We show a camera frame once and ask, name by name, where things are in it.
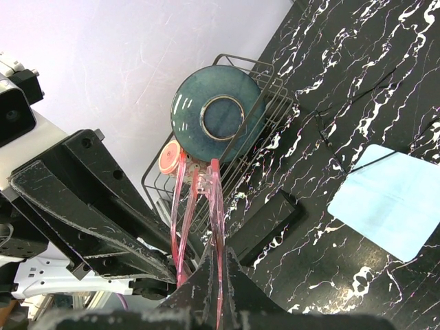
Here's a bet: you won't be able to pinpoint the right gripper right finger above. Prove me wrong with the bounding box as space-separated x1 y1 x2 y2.
221 247 395 330

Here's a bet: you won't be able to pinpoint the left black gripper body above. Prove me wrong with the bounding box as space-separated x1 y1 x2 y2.
0 137 94 296

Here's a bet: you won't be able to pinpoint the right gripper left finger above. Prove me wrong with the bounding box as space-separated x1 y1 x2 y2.
34 247 217 330

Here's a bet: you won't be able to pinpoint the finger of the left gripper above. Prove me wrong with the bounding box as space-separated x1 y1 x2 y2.
9 161 176 283
63 129 171 253

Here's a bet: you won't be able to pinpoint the red thin sunglasses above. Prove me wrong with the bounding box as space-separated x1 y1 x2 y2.
170 155 225 329

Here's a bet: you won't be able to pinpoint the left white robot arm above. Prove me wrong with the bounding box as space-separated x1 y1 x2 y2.
1 129 176 299

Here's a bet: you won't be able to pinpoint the black glasses case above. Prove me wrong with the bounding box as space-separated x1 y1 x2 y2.
226 190 306 267

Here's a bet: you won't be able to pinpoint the pink patterned cup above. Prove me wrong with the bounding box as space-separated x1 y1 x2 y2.
158 140 208 184

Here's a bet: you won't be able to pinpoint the blue ceramic plate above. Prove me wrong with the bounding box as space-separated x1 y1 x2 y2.
170 65 265 162

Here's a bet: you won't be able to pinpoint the light blue cloth upper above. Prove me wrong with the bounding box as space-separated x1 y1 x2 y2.
327 144 439 262

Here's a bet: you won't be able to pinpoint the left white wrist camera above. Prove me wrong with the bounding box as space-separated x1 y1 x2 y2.
1 52 67 191

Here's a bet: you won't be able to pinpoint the black wire dish rack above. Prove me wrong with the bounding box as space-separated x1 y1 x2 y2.
140 53 302 234

